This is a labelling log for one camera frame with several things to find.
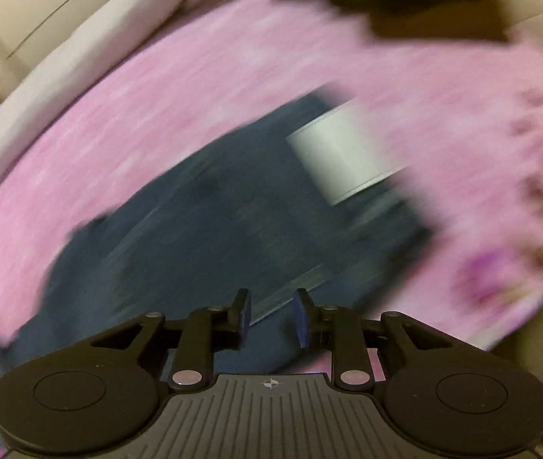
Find white tube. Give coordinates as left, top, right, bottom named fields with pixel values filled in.
left=287, top=100, right=406, bottom=206

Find cream wardrobe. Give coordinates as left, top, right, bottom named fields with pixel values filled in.
left=0, top=0, right=129, bottom=101

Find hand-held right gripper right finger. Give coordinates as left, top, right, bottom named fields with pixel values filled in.
left=292, top=288, right=455, bottom=389

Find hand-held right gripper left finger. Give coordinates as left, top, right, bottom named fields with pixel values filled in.
left=90, top=288, right=253, bottom=389

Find pink floral blanket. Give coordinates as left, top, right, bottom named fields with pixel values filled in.
left=0, top=0, right=543, bottom=445

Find blue jeans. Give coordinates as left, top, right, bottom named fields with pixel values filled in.
left=0, top=83, right=437, bottom=448

